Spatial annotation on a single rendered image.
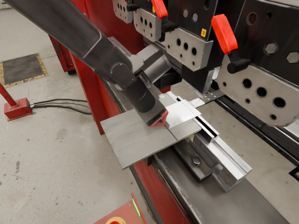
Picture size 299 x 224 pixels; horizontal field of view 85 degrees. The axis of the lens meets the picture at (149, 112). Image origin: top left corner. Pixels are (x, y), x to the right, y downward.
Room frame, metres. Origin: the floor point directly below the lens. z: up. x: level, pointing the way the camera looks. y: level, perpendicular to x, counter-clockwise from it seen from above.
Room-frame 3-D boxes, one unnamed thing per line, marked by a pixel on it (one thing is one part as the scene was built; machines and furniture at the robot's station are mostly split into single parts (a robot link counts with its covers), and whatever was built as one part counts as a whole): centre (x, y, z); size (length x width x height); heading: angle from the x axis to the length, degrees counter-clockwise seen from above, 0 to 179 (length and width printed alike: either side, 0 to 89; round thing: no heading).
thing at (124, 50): (0.88, 0.14, 0.92); 0.50 x 0.06 x 0.10; 30
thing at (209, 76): (0.40, -0.13, 1.13); 0.10 x 0.02 x 0.10; 30
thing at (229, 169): (0.35, -0.16, 0.92); 0.39 x 0.06 x 0.10; 30
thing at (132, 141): (0.33, 0.00, 1.00); 0.26 x 0.18 x 0.01; 120
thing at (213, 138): (0.37, -0.15, 0.99); 0.20 x 0.03 x 0.03; 30
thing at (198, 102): (0.48, -0.26, 1.01); 0.26 x 0.12 x 0.05; 120
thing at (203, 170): (0.34, -0.10, 0.89); 0.30 x 0.05 x 0.03; 30
